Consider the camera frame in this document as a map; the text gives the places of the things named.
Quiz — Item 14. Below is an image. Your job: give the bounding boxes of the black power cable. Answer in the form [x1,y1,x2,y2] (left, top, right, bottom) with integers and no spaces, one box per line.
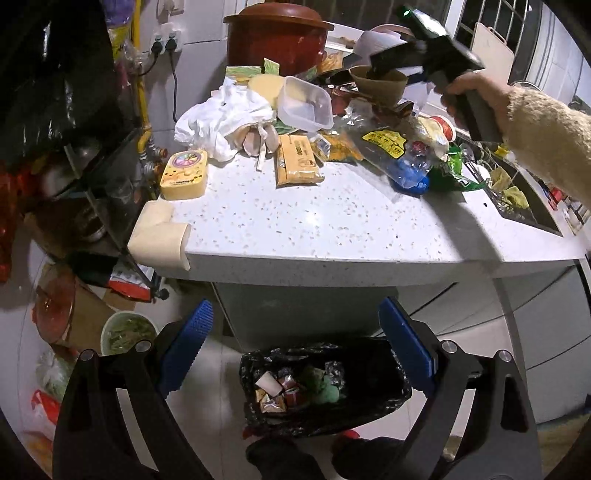
[138,38,181,123]

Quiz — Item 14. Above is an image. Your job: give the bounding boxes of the yellow noodle packet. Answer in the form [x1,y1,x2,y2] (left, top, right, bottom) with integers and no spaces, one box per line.
[274,134,325,187]

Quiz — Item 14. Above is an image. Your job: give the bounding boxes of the crushed kraft paper bowl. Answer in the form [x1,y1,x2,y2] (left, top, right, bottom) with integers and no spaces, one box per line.
[349,65,408,108]

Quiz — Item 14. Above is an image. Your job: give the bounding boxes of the beige foam corner guard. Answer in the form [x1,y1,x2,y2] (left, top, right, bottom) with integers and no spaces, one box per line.
[127,200,191,271]

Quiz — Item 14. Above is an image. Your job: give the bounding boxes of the crumpled white paper bag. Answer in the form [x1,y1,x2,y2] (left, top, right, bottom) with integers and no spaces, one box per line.
[174,77,276,163]

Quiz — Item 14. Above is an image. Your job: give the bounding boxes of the silver snack wrapper yellow label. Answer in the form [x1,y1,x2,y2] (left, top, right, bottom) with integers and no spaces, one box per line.
[349,115,449,160]

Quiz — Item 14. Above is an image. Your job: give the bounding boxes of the yellow toy box with spinner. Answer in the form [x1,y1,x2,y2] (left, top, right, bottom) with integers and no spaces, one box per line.
[160,149,208,201]

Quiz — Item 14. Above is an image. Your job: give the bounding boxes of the yellow-green dish cloth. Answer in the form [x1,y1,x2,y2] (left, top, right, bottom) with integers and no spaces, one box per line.
[490,167,530,210]

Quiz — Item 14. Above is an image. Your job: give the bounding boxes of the yellow round sponge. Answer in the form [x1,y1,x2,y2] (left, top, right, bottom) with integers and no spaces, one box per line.
[247,74,284,110]

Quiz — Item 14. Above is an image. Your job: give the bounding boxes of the person's right hand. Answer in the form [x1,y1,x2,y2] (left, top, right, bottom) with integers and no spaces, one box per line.
[436,72,512,134]

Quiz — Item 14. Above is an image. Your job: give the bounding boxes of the green snack packet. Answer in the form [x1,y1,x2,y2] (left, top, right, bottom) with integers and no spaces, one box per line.
[428,144,485,193]

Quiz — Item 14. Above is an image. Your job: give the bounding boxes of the black trash bag bin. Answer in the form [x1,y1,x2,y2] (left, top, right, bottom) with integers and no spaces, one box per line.
[239,337,412,439]

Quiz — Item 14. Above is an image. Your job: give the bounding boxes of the crushed plastic bottle blue cap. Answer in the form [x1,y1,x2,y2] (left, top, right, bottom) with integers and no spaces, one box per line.
[353,138,433,197]

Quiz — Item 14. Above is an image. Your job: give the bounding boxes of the green bowl of vegetable scraps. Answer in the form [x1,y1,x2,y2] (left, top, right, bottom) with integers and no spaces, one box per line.
[100,311,158,356]

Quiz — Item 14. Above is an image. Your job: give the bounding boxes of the white pink rice cooker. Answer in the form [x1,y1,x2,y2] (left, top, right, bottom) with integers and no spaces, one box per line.
[353,24,415,65]

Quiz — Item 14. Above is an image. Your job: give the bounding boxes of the beige cutting board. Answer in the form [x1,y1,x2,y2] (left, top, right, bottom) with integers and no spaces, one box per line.
[471,22,515,84]

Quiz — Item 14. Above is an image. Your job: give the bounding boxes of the red instant noodle cup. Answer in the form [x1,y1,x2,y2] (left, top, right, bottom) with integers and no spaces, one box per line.
[430,115,457,142]

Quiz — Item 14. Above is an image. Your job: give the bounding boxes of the yellow gas pipe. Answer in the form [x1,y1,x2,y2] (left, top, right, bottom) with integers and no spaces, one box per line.
[131,0,152,156]

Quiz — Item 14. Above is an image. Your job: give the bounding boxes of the green leaf print carton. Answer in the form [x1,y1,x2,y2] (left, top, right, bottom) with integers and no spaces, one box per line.
[225,58,280,85]

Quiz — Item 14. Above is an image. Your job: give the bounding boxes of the clear plastic food container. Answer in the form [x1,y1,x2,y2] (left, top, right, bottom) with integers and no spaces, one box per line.
[276,76,334,132]

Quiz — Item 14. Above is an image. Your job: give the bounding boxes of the cream fuzzy right sleeve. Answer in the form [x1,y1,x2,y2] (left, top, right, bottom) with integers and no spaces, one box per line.
[507,87,591,207]

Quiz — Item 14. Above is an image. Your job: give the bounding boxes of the white wall power strip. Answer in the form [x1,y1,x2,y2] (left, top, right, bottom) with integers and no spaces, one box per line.
[148,22,184,53]

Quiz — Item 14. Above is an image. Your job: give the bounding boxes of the brown clay slow cooker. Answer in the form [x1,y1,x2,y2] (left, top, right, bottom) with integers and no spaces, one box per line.
[223,2,335,76]

